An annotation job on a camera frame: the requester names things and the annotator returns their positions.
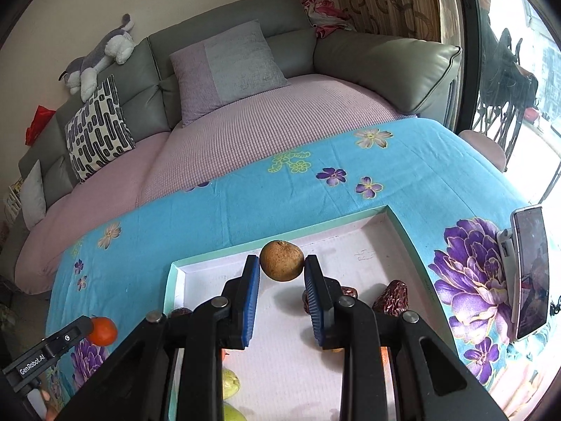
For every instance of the small dark red date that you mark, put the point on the small dark red date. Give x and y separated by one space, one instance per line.
177 313

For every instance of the brown longan fruit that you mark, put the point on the brown longan fruit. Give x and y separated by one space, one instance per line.
281 260

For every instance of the white tray with mint rim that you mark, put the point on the white tray with mint rim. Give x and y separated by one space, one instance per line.
284 374

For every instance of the smartphone on stand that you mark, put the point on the smartphone on stand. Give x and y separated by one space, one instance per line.
524 250

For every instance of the black white patterned cushion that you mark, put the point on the black white patterned cushion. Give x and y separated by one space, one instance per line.
97 134

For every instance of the pink sofa cover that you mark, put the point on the pink sofa cover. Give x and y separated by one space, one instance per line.
310 108

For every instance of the pink red cloth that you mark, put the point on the pink red cloth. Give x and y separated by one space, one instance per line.
326 18

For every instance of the light grey cushion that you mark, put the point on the light grey cushion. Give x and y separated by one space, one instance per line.
32 197

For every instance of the grey leather sofa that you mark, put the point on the grey leather sofa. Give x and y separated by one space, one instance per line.
416 77

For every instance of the dark red wrinkled date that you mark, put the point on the dark red wrinkled date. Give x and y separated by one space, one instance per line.
350 291

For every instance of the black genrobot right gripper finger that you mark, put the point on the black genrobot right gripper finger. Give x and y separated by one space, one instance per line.
21 373

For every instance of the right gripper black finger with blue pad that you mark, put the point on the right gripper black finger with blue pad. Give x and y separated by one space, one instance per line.
173 362
429 380

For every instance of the small orange tangerine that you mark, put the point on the small orange tangerine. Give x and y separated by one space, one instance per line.
104 331

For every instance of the red bag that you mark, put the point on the red bag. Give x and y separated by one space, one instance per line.
41 118

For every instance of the green guava fruit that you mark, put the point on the green guava fruit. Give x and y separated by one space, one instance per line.
232 414

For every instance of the person's left hand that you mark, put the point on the person's left hand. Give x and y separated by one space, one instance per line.
50 411

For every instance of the purple grey cushion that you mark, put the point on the purple grey cushion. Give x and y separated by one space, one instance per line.
223 69

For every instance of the large orange with stem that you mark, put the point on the large orange with stem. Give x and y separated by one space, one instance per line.
386 366

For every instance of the dark red date in tray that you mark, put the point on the dark red date in tray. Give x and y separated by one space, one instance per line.
394 300

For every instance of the green guava in tray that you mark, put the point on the green guava in tray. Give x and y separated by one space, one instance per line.
230 383

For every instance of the grey white plush toy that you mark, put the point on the grey white plush toy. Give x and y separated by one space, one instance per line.
81 75

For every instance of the blue floral tablecloth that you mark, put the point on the blue floral tablecloth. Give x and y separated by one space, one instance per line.
450 201

